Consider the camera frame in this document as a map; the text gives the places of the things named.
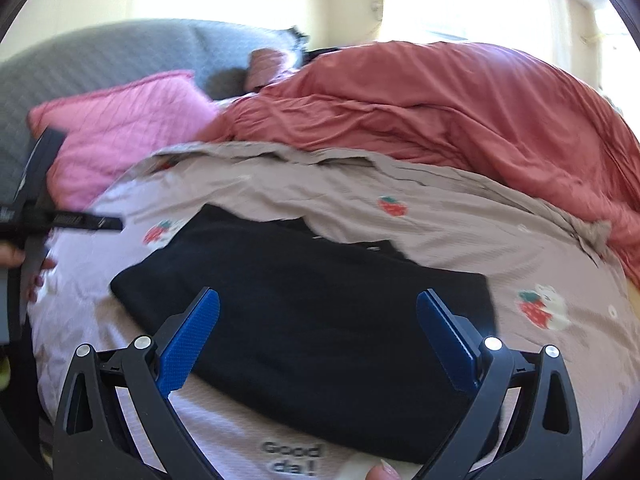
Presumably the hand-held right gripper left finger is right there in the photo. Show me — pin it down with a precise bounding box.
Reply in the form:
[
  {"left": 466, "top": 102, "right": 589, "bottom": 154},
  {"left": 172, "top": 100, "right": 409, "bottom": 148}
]
[{"left": 52, "top": 287, "right": 221, "bottom": 480}]

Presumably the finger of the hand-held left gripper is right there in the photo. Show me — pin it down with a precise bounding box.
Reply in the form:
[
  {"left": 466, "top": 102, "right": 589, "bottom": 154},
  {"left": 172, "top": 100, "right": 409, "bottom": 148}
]
[{"left": 47, "top": 210, "right": 124, "bottom": 234}]

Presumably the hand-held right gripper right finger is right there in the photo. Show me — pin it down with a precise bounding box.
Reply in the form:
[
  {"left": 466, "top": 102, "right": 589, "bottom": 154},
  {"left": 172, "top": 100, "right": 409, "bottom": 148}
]
[{"left": 416, "top": 289, "right": 583, "bottom": 480}]

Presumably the black shirt with orange patches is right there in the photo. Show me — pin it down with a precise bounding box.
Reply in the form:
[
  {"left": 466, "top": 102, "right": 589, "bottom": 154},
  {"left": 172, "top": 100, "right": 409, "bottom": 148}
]
[{"left": 110, "top": 203, "right": 496, "bottom": 465}]

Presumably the person's left hand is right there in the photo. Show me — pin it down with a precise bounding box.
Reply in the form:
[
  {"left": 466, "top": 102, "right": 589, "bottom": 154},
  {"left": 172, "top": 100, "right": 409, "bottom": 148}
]
[{"left": 0, "top": 245, "right": 57, "bottom": 304}]

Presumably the person's right hand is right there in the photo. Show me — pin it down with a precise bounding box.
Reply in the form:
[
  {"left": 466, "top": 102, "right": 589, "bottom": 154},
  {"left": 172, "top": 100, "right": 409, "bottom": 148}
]
[{"left": 367, "top": 462, "right": 402, "bottom": 480}]

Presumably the beige strawberry print blanket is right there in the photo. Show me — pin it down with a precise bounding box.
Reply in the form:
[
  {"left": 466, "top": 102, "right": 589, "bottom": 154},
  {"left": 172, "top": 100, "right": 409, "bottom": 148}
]
[{"left": 25, "top": 142, "right": 640, "bottom": 480}]

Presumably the pink quilted pillow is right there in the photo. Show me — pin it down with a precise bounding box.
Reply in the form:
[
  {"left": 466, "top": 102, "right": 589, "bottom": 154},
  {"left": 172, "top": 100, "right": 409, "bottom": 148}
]
[{"left": 27, "top": 70, "right": 221, "bottom": 211}]

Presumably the coral red duvet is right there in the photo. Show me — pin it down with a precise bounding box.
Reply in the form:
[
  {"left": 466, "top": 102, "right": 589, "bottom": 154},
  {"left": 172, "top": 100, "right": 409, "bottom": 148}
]
[{"left": 195, "top": 40, "right": 640, "bottom": 286}]

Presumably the mauve pillow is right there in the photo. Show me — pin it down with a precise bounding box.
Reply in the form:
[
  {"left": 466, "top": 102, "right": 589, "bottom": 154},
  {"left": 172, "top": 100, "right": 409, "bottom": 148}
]
[{"left": 247, "top": 49, "right": 303, "bottom": 93}]

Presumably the dark cloth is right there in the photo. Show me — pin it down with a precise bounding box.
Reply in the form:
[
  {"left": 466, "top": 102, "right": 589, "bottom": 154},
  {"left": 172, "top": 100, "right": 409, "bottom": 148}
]
[{"left": 289, "top": 26, "right": 346, "bottom": 61}]

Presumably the bright window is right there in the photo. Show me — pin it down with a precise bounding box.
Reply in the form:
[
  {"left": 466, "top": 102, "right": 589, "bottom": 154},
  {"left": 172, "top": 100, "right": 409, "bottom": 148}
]
[{"left": 381, "top": 0, "right": 601, "bottom": 76}]

